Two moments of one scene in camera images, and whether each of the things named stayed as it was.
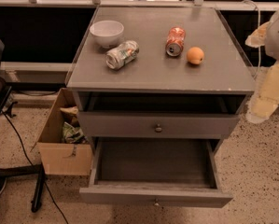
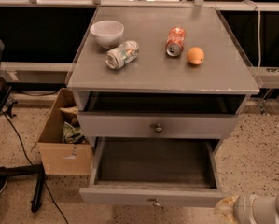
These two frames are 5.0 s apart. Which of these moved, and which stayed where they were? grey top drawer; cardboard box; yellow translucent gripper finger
Moved: yellow translucent gripper finger
Stayed: cardboard box; grey top drawer
